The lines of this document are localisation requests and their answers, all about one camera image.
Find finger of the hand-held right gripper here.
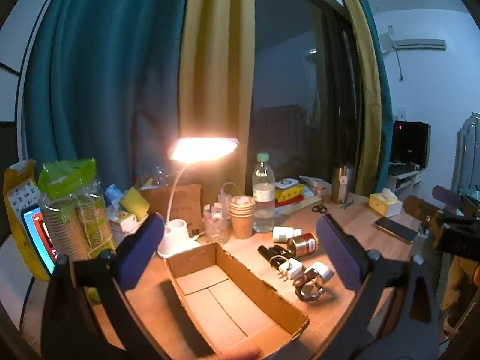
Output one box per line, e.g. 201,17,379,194
432,185,470,211
403,195,440,234

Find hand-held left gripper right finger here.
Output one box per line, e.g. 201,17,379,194
316,213,441,360

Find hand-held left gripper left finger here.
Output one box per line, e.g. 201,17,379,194
41,213,173,360

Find red and brown can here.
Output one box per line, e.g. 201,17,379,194
287,232,319,258

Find white plug charger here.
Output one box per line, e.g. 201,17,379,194
277,258,304,282

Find cardboard box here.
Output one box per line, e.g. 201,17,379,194
165,242,310,358

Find small white printed box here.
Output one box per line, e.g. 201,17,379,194
112,212,138,233

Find white television stand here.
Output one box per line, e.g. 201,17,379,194
386,165,424,196

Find yellow tissue box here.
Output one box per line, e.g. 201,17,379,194
368,188,403,217

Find white desk lamp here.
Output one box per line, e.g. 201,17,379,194
157,137,240,259

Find yellow sponge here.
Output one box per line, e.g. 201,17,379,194
120,187,151,220

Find grey hanging clothes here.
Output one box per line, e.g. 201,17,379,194
455,112,480,196

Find black car key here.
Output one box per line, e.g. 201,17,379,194
272,245,298,263

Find yellow-brown cloth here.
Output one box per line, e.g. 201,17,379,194
440,257,480,332

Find white pill bottle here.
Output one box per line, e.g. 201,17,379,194
272,227,302,243

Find brown paper bag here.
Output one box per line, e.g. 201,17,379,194
140,184,203,234

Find black television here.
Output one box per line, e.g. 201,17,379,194
390,120,431,166

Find black flashlight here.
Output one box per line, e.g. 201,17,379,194
258,245,281,269

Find stack of books and papers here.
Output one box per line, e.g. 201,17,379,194
275,175,333,215

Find metal thermos cup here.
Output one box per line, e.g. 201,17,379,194
332,163,354,204

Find green bag of paper cups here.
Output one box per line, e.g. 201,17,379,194
38,158,117,264

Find clear plastic cup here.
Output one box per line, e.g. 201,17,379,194
203,202,230,244

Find clear plastic water bottle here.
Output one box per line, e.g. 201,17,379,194
252,152,277,233

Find stack of brown paper cups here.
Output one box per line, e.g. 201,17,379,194
229,195,256,239

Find tablet with lit screen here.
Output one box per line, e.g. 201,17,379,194
20,204,59,276

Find teal curtain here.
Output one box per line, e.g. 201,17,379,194
24,0,193,196
356,0,394,192

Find yellow printed package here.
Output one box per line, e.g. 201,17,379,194
4,160,57,281

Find yellow curtain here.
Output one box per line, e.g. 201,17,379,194
337,0,383,196
176,0,257,203

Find white air conditioner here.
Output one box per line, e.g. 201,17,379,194
380,32,448,52

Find dark glass window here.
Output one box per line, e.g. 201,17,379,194
251,0,362,196

